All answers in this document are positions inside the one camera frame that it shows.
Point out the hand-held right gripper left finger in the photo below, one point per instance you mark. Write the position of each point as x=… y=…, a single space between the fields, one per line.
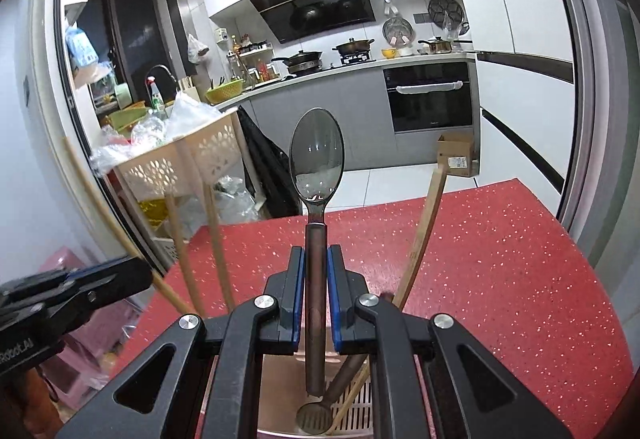
x=300 y=299

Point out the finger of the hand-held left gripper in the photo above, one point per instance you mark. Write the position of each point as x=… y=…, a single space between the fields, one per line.
x=100 y=269
x=100 y=294

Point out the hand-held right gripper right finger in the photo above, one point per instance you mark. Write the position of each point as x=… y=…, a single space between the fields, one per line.
x=334 y=309

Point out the beige plastic utensil holder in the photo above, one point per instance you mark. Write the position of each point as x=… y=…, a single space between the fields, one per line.
x=285 y=394

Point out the pink plastic stool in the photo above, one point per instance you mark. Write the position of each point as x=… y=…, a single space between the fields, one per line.
x=75 y=354

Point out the yellow oil bottle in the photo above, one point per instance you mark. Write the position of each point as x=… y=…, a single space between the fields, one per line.
x=150 y=211

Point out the clear plastic bag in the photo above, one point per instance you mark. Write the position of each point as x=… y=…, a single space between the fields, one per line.
x=220 y=209
x=120 y=149

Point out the dark hanging jacket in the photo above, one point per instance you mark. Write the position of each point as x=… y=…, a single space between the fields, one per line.
x=265 y=169

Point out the beige plastic storage cart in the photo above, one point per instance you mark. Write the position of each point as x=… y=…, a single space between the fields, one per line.
x=200 y=154

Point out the green plastic basin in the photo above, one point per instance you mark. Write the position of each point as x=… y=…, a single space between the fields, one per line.
x=127 y=116

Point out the white spray bottle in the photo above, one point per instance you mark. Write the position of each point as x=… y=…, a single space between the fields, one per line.
x=156 y=96

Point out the cardboard box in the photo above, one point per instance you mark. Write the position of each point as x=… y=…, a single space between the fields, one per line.
x=456 y=154

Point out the knife block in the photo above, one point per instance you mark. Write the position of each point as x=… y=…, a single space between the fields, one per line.
x=189 y=86

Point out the black kitchen faucet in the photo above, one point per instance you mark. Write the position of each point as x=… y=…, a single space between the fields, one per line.
x=160 y=68

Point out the green colander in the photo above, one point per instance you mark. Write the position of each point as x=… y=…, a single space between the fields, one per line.
x=225 y=93

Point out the blue white package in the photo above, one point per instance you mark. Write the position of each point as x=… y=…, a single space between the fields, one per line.
x=80 y=49

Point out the black built-in oven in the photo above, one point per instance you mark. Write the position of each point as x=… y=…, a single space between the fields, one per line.
x=430 y=99

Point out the hanging white plastic bag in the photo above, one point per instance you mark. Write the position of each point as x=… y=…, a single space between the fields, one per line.
x=196 y=49

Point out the seasoning rack with bottles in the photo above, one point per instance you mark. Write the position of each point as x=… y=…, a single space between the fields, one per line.
x=250 y=59

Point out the lidded black wok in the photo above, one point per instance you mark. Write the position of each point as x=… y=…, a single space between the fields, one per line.
x=354 y=46

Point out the yellow bowl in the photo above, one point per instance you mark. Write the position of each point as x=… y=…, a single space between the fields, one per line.
x=389 y=52

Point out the white refrigerator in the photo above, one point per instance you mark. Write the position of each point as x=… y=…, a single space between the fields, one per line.
x=520 y=119

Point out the small steel pot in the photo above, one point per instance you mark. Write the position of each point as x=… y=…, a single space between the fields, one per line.
x=439 y=46

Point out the round steel steamer rack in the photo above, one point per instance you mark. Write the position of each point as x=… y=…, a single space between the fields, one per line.
x=397 y=30

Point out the black range hood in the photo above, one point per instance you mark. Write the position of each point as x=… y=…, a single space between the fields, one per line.
x=320 y=4

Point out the grey round divided tray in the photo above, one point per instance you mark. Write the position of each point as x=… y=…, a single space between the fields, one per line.
x=446 y=9

